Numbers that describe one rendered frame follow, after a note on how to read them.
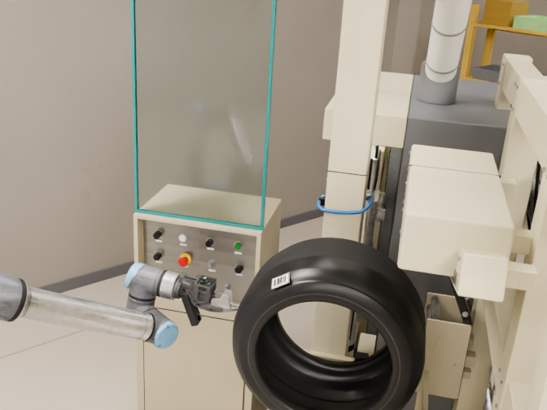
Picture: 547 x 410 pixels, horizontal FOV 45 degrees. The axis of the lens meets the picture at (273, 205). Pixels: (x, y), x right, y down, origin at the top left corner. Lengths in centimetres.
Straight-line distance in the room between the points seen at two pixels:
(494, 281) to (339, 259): 59
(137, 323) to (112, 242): 288
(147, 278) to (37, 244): 254
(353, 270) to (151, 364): 143
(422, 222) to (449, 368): 94
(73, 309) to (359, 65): 112
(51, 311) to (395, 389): 101
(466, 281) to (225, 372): 170
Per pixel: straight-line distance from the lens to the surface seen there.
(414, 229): 158
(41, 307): 188
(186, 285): 215
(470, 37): 668
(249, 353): 208
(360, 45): 211
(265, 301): 197
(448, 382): 246
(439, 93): 267
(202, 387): 310
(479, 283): 152
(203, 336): 295
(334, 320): 244
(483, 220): 159
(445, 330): 234
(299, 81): 556
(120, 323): 202
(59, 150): 450
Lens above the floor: 235
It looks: 22 degrees down
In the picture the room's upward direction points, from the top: 4 degrees clockwise
